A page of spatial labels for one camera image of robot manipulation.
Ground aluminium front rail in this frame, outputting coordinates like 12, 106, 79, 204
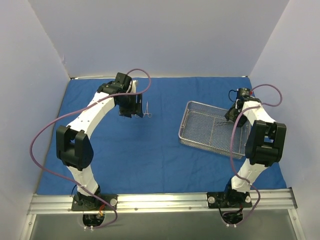
27, 188, 298, 215

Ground blue surgical wrap cloth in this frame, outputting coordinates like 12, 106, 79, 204
35, 76, 288, 195

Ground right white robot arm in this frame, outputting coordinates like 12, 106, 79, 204
222, 88, 287, 207

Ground wire mesh instrument tray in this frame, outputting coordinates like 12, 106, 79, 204
178, 101, 234, 156

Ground steel ring-handled forceps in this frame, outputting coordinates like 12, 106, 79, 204
143, 101, 152, 118

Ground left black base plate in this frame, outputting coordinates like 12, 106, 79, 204
71, 192, 118, 211

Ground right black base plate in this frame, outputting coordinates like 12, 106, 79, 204
206, 190, 253, 209

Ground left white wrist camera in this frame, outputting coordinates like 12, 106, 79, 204
130, 80, 139, 93

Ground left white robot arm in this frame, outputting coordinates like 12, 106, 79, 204
56, 72, 143, 210

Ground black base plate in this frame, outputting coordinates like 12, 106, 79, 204
71, 192, 118, 211
206, 190, 253, 209

